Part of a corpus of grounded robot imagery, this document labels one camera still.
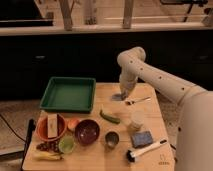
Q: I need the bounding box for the green cucumber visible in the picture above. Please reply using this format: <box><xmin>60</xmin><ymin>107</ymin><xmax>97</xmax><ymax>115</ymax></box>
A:
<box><xmin>99</xmin><ymin>110</ymin><xmax>120</xmax><ymax>124</ymax></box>

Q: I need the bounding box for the black cable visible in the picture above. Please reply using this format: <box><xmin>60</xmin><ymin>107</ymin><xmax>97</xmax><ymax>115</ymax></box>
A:
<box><xmin>0</xmin><ymin>113</ymin><xmax>27</xmax><ymax>144</ymax></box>
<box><xmin>169</xmin><ymin>143</ymin><xmax>178</xmax><ymax>163</ymax></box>

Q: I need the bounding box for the metal fork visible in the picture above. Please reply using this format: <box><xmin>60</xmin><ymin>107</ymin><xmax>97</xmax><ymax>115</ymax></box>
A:
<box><xmin>125</xmin><ymin>97</ymin><xmax>151</xmax><ymax>105</ymax></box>

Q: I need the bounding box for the black cable left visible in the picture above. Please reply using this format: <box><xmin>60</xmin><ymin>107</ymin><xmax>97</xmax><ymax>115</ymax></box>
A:
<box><xmin>0</xmin><ymin>113</ymin><xmax>27</xmax><ymax>144</ymax></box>

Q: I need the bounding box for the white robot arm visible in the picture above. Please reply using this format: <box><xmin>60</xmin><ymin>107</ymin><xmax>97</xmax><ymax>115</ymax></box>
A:
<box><xmin>117</xmin><ymin>47</ymin><xmax>213</xmax><ymax>171</ymax></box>

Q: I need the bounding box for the small metal cup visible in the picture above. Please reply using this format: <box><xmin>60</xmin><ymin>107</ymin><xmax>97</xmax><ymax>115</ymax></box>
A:
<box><xmin>105</xmin><ymin>131</ymin><xmax>119</xmax><ymax>148</ymax></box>

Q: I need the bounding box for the wooden block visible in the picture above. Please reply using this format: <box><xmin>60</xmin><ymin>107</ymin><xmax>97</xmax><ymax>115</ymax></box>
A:
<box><xmin>47</xmin><ymin>114</ymin><xmax>58</xmax><ymax>138</ymax></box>

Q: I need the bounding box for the light blue towel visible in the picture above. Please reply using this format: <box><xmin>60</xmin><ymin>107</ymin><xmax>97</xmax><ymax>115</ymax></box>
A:
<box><xmin>111</xmin><ymin>93</ymin><xmax>125</xmax><ymax>101</ymax></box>

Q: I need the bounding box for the green plastic tray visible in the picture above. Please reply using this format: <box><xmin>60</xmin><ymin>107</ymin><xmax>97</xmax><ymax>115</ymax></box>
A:
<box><xmin>40</xmin><ymin>77</ymin><xmax>96</xmax><ymax>113</ymax></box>

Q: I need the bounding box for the black clamp stand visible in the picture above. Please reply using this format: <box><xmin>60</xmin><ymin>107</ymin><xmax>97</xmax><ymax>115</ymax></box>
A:
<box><xmin>0</xmin><ymin>119</ymin><xmax>36</xmax><ymax>162</ymax></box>

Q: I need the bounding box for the clear plastic jar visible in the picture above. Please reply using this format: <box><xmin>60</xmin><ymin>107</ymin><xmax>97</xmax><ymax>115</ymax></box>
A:
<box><xmin>130</xmin><ymin>111</ymin><xmax>144</xmax><ymax>131</ymax></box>

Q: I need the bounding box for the dark purple bowl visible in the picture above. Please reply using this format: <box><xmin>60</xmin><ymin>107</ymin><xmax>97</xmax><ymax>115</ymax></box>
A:
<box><xmin>75</xmin><ymin>119</ymin><xmax>100</xmax><ymax>146</ymax></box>

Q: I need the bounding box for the white handled black brush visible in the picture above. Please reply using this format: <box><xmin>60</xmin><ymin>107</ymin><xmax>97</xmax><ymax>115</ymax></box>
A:
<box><xmin>126</xmin><ymin>139</ymin><xmax>167</xmax><ymax>162</ymax></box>

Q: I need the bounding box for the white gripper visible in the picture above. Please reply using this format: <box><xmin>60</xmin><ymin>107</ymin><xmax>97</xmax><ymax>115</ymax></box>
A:
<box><xmin>119</xmin><ymin>71</ymin><xmax>138</xmax><ymax>100</ymax></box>

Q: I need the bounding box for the orange fruit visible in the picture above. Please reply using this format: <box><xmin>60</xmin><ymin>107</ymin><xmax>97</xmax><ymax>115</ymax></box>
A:
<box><xmin>68</xmin><ymin>118</ymin><xmax>79</xmax><ymax>131</ymax></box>

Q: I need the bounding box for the orange bowl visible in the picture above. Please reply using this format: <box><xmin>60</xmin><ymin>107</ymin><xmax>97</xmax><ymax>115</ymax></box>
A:
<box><xmin>36</xmin><ymin>114</ymin><xmax>67</xmax><ymax>142</ymax></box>

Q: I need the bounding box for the yellow banana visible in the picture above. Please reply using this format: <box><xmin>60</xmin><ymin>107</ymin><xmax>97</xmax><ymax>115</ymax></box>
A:
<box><xmin>33</xmin><ymin>152</ymin><xmax>62</xmax><ymax>161</ymax></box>

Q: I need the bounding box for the blue sponge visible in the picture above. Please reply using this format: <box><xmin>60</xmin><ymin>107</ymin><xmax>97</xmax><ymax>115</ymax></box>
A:
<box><xmin>131</xmin><ymin>131</ymin><xmax>153</xmax><ymax>148</ymax></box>

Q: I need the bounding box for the bunch of dark grapes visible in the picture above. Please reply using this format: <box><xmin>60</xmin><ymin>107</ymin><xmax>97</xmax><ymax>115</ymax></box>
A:
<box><xmin>36</xmin><ymin>141</ymin><xmax>59</xmax><ymax>153</ymax></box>

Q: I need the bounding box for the black cable right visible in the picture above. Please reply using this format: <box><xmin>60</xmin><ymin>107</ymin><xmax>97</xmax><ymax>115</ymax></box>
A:
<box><xmin>169</xmin><ymin>143</ymin><xmax>178</xmax><ymax>163</ymax></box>

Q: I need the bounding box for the light green small cup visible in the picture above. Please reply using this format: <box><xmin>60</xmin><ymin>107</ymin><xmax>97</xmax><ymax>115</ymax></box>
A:
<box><xmin>58</xmin><ymin>136</ymin><xmax>74</xmax><ymax>154</ymax></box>

